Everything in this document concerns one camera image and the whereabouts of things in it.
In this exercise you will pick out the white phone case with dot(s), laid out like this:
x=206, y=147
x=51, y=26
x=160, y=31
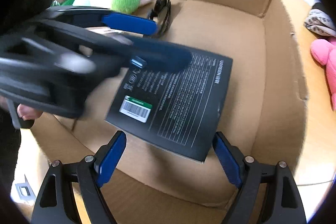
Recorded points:
x=106, y=31

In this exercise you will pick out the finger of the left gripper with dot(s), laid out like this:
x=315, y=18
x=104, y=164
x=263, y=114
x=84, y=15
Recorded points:
x=157, y=56
x=130, y=23

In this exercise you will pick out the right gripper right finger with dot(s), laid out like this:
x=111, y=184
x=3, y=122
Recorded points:
x=281, y=202

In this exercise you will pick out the brown cardboard box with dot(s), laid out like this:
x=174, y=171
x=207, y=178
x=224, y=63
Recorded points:
x=263, y=115

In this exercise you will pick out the pink plush toy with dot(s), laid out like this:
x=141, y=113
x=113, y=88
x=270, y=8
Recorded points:
x=323, y=51

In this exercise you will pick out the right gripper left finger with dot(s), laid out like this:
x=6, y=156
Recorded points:
x=55, y=202

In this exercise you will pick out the black sunglasses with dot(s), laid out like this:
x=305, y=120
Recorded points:
x=161, y=15

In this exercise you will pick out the person left hand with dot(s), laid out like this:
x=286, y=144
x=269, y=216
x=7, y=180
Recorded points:
x=23, y=111

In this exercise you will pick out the black product box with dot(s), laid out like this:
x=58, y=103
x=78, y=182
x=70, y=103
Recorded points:
x=177, y=112

